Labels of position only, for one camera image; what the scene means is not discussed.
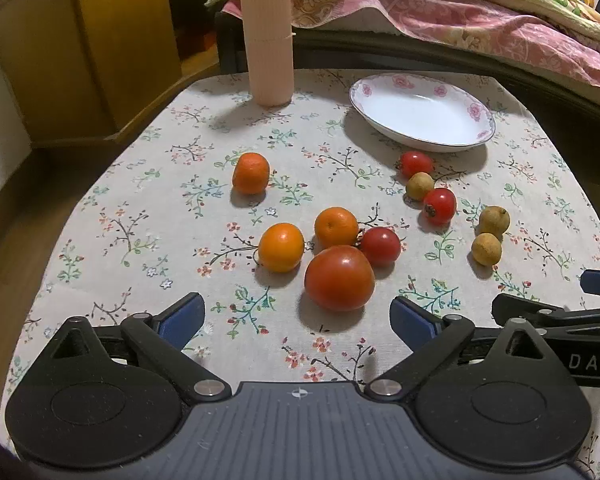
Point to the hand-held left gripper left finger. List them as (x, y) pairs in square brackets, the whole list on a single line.
[(182, 317)]

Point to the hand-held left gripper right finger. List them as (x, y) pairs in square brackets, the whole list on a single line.
[(415, 320)]

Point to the cherry tomato with stem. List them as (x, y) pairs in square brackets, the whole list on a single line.
[(380, 246)]

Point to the large red tomato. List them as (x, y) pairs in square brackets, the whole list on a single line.
[(339, 277)]

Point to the brown longan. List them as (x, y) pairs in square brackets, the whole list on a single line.
[(486, 248), (494, 220), (420, 185)]

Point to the red cherry tomato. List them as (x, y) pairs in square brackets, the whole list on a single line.
[(439, 206), (416, 163)]

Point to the mandarin orange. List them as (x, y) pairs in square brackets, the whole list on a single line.
[(336, 227), (281, 246), (250, 173)]

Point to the white plate with pink flowers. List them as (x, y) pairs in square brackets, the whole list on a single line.
[(420, 115)]

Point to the floral tablecloth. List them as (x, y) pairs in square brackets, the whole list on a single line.
[(130, 220)]

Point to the wooden cabinet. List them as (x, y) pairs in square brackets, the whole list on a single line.
[(55, 60)]

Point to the pink ribbed tumbler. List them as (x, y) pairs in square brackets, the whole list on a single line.
[(267, 35)]

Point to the pink floral blanket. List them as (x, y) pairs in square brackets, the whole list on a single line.
[(455, 15)]

